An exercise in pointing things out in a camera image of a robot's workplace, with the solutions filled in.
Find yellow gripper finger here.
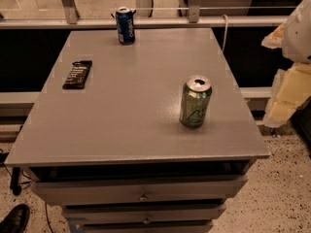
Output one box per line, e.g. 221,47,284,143
262,63,311,128
261,23,285,50

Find green soda can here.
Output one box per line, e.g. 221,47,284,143
180,75,212,128

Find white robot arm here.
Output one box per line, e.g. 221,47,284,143
261,0,311,128

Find blue pepsi can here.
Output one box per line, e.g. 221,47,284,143
114,7,135,45

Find black rxbar chocolate bar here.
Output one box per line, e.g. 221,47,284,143
62,60,92,89

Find middle grey drawer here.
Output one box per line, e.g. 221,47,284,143
62,204,225,224

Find grey drawer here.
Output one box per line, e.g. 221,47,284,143
62,204,225,224
31,175,248,206

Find grey drawer cabinet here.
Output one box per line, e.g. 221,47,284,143
7,28,268,233

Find top grey drawer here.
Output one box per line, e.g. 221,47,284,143
31,175,248,206

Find black leather shoe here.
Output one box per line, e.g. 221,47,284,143
0,204,30,233

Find white cable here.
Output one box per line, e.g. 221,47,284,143
221,14,229,53

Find metal railing frame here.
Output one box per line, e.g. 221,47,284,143
0,0,288,29

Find black cable on floor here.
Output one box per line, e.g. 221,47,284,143
0,149,33,196

